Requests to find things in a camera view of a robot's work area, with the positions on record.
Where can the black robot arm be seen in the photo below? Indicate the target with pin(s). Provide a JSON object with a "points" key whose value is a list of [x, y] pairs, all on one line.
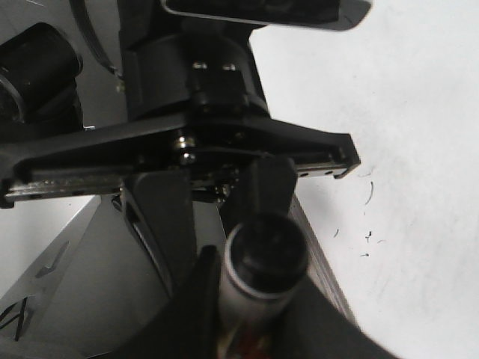
{"points": [[205, 177]]}

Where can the white black whiteboard marker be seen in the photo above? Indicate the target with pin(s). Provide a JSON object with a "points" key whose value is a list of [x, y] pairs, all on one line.
{"points": [[265, 259]]}

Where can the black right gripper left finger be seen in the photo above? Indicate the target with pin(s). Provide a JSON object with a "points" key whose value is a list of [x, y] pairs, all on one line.
{"points": [[157, 207]]}

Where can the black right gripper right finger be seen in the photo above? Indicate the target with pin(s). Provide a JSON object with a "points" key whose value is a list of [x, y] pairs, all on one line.
{"points": [[310, 327]]}

